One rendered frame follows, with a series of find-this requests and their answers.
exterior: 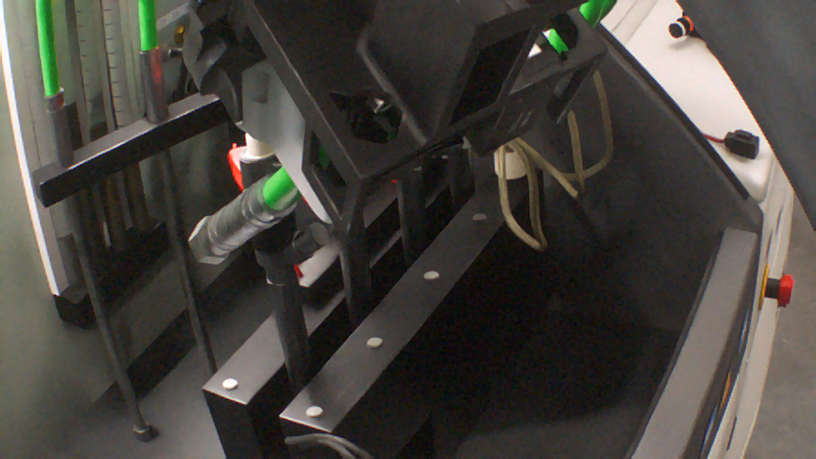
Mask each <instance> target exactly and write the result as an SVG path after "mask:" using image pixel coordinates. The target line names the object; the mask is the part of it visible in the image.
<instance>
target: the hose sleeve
mask: <svg viewBox="0 0 816 459"><path fill-rule="evenodd" d="M275 173H276V172H272V173H269V174H267V175H266V176H265V177H263V178H261V179H258V180H257V181H256V182H254V183H253V184H252V185H251V186H249V187H248V188H247V189H245V190H244V192H243V193H242V194H241V195H239V196H238V197H237V198H235V199H234V200H233V201H232V202H231V203H230V204H228V205H227V206H226V207H223V208H222V209H220V210H219V211H217V212H216V213H215V214H214V215H212V216H211V218H210V219H209V220H208V221H206V223H205V224H204V226H203V228H202V231H201V239H202V242H203V245H204V246H205V248H206V249H207V250H208V251H209V252H210V253H212V254H214V255H220V256H221V255H224V254H227V253H228V252H230V251H233V250H235V249H236V248H237V247H239V246H241V245H242V244H244V243H245V242H246V241H247V240H249V239H250V238H252V237H253V236H255V235H257V234H258V233H260V232H261V231H263V230H265V229H268V228H270V227H271V226H273V225H274V224H276V223H278V222H279V221H281V220H282V219H284V217H286V216H287V215H289V214H290V213H291V212H293V210H294V209H295V207H296V206H297V202H298V201H297V202H296V203H294V204H293V205H292V206H291V207H290V208H288V209H285V210H276V209H272V208H271V207H270V206H269V205H268V204H267V202H266V201H265V198H264V196H263V188H264V186H265V183H266V182H267V181H268V180H269V178H271V177H272V176H273V175H274V174H275Z"/></svg>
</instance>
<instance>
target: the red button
mask: <svg viewBox="0 0 816 459"><path fill-rule="evenodd" d="M769 272H770V265H769V263H768V264H767V267H766V270H765V275H764V281H763V285H762V291H761V296H760V311H761V310H762V307H763V303H764V300H765V298H770V299H774V300H777V302H779V303H780V305H779V307H784V308H786V307H787V304H790V302H791V294H792V288H793V282H794V279H792V278H791V275H789V274H784V278H783V277H781V279H780V280H778V279H773V278H769Z"/></svg>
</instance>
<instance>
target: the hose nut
mask: <svg viewBox="0 0 816 459"><path fill-rule="evenodd" d="M210 218H211V216H207V217H206V218H205V219H203V220H202V221H201V222H200V223H199V224H198V226H197V227H196V228H195V230H194V232H193V233H192V235H191V237H190V238H189V245H190V247H191V248H192V250H193V253H194V255H195V257H196V259H197V262H205V263H211V264H219V263H220V262H222V261H224V260H225V259H226V258H227V257H228V256H229V254H230V252H228V253H227V254H224V255H221V256H220V255H214V254H212V253H210V252H209V251H208V250H207V249H206V248H205V246H204V245H203V242H202V239H201V231H202V228H203V226H204V224H205V223H206V221H208V220H209V219H210Z"/></svg>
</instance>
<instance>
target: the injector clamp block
mask: <svg viewBox="0 0 816 459"><path fill-rule="evenodd" d="M441 160H442V170H441V171H440V172H439V173H438V174H437V175H436V176H435V177H434V178H433V179H432V180H431V181H430V182H429V183H428V184H427V185H426V186H425V187H424V189H423V196H424V206H425V217H426V227H427V236H428V246H429V247H428V248H427V249H426V250H425V252H424V253H423V254H422V255H421V256H420V258H419V259H418V260H417V261H416V262H415V263H414V264H413V266H412V267H411V268H410V269H409V270H408V271H407V272H406V273H405V265H404V256H403V239H402V231H401V222H400V214H399V215H398V216H397V217H396V218H395V219H394V220H393V221H392V223H391V224H390V225H389V226H388V227H387V228H386V229H385V230H384V231H383V232H382V233H381V234H380V235H379V236H378V237H377V238H376V239H375V241H374V242H373V243H372V244H371V245H370V246H369V247H368V255H369V262H370V269H371V276H372V289H373V297H374V303H375V309H374V310H373V311H372V312H371V313H370V314H369V316H368V317H367V318H366V319H365V320H364V321H363V322H362V324H361V325H360V326H359V327H358V328H357V329H356V330H355V332H354V333H352V328H351V323H350V317H349V312H348V305H347V300H346V293H345V288H344V281H343V276H341V277H340V278H339V279H338V280H337V281H335V282H334V283H333V284H332V286H331V287H330V288H329V289H328V290H327V291H326V292H325V293H324V294H323V295H322V296H321V297H320V298H319V299H318V301H317V302H316V303H315V304H314V305H309V304H305V303H303V304H302V308H303V313H304V318H305V322H306V327H307V332H308V336H309V341H310V346H311V353H312V358H313V362H314V367H315V371H316V375H315V376H314V377H313V378H312V379H311V381H310V382H309V383H308V384H307V385H306V386H305V387H304V389H303V390H302V391H301V392H300V393H299V394H298V395H297V396H296V398H295V399H294V396H293V392H292V388H291V382H290V378H289V375H288V371H287V367H286V363H285V360H284V355H283V351H282V348H281V340H280V336H279V332H278V328H277V323H276V319H275V315H274V313H273V314H272V315H271V316H270V317H269V318H268V319H267V320H266V321H265V322H264V323H263V324H262V325H261V326H260V327H259V328H258V329H257V330H256V331H255V332H254V333H253V334H252V335H251V336H250V337H249V338H248V339H247V340H246V341H245V342H244V343H243V344H242V346H241V347H240V348H239V349H238V350H237V351H236V352H235V353H234V354H233V355H232V356H231V357H230V358H229V359H228V360H227V362H226V363H225V364H224V365H223V366H222V367H221V368H220V369H219V370H218V371H217V372H216V373H215V374H214V375H213V377H212V378H211V379H210V380H209V381H208V382H207V383H206V384H205V385H204V386H203V388H202V390H203V392H204V395H205V399H206V402H207V405H208V407H209V412H210V414H211V417H212V420H213V423H214V425H215V428H216V431H217V434H218V437H219V440H220V443H221V446H222V449H223V451H224V454H225V456H226V459H344V458H343V457H342V456H341V455H340V454H339V453H338V452H336V451H334V450H332V449H331V448H330V447H327V446H316V447H312V448H311V452H310V453H306V452H304V451H303V450H302V449H301V448H300V447H299V445H298V444H295V446H294V447H293V448H291V447H289V446H288V445H287V444H286V443H285V438H287V437H296V436H302V435H306V434H331V435H335V436H338V437H341V438H344V439H347V440H349V441H350V442H352V443H354V444H356V445H358V446H360V447H361V448H362V449H364V450H365V451H366V452H367V453H368V454H370V455H371V456H372V457H373V458H374V459H450V458H451V457H452V455H453V454H454V452H455V451H456V450H457V448H458V447H459V446H460V444H461V443H462V442H463V440H464V439H465V437H466V436H467V435H468V434H469V433H470V432H471V430H472V429H473V428H474V426H475V424H476V423H477V422H478V420H479V419H480V418H481V416H482V415H483V413H484V412H485V410H486V409H487V407H488V406H489V405H490V403H491V380H490V347H489V335H490V334H491V332H492V331H493V329H494V328H495V326H496V325H497V323H498V322H500V320H501V319H502V317H503V316H504V315H505V313H506V311H507V310H508V308H509V307H510V306H511V304H512V303H513V301H514V300H515V298H516V296H517V295H518V294H519V292H520V291H521V290H522V289H523V287H524V286H525V284H526V282H527V281H528V280H529V278H530V277H531V275H532V274H533V272H534V271H535V269H536V267H537V266H538V264H539V263H540V261H541V260H542V259H543V258H544V256H545V255H546V253H545V252H540V251H537V250H535V249H533V248H531V247H529V246H528V245H526V244H525V243H523V242H522V241H521V240H520V239H519V238H518V237H517V236H516V235H515V234H514V233H513V232H512V231H511V230H510V229H509V227H508V226H507V224H506V222H505V219H504V216H503V213H502V208H501V203H500V194H499V181H498V175H497V174H496V173H495V170H494V171H493V173H492V174H491V175H490V176H489V177H488V178H487V180H486V181H485V182H484V183H483V184H482V186H481V187H480V188H479V189H478V190H477V191H476V192H475V187H474V195H473V196H472V197H471V198H470V199H469V200H468V201H467V202H466V203H465V205H464V206H463V207H462V208H461V209H460V211H459V212H458V213H457V214H456V215H455V216H454V218H453V212H452V201H451V190H450V179H449V168H448V157H447V155H444V156H441ZM472 169H473V181H474V164H473V158H472ZM506 185H507V196H508V202H509V207H510V211H511V213H512V215H513V218H514V220H515V222H516V223H517V225H518V226H519V227H520V228H521V229H522V230H523V231H524V232H525V233H526V234H528V235H529V236H531V237H532V238H534V239H535V240H536V237H535V234H534V232H533V229H532V225H531V219H530V201H529V186H528V179H527V174H525V175H524V176H523V177H521V178H518V179H507V180H506Z"/></svg>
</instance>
